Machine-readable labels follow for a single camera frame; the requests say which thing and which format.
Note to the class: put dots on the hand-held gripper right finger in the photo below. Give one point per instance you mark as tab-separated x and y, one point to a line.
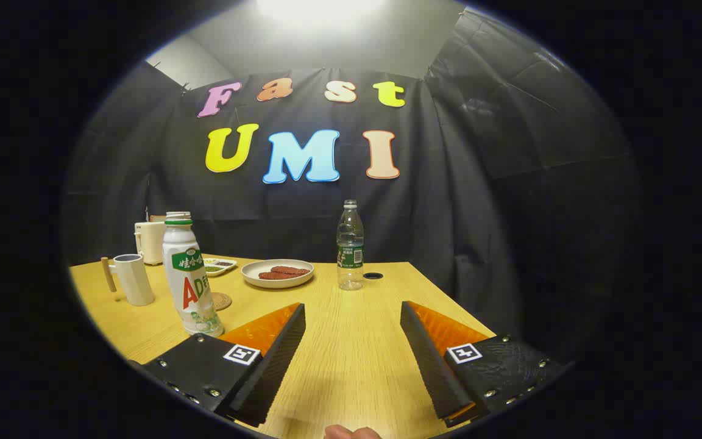
427	360

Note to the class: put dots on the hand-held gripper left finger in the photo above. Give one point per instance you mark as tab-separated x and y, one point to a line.
278	360

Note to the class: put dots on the round cork coaster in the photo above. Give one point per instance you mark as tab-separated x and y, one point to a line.
223	302

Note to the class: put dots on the white juice bottle green collar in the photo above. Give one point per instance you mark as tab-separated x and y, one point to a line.
189	286

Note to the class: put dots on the clear plastic water bottle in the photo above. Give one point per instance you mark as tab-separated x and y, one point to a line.
350	244

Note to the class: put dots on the wooden table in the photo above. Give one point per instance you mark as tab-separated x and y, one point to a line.
351	341

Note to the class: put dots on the brown meat slice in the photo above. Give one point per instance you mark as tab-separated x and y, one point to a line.
275	276
290	269

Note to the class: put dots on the white round plate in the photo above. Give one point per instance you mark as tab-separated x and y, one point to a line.
253	274

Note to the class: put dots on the white divided dish with beans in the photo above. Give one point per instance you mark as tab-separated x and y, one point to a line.
220	267

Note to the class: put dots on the black backdrop cloth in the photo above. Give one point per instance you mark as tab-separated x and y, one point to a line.
448	213

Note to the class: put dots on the cream toaster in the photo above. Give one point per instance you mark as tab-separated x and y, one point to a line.
151	244

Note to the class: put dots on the bright ceiling light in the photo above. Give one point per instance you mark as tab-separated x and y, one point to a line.
320	9

